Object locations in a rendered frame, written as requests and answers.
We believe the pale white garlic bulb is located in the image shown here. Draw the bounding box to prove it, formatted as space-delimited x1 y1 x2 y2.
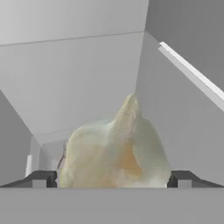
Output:
55 93 172 189

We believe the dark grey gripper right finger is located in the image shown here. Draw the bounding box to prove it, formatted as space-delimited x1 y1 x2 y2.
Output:
167 170 224 188

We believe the grey freezer drawer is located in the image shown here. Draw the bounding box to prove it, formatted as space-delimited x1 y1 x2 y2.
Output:
0 0 224 187

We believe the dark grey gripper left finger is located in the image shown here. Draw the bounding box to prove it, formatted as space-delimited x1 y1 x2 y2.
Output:
0 170 59 188

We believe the white fridge shelf edge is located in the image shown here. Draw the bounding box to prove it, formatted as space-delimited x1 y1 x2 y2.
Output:
157 41 224 112

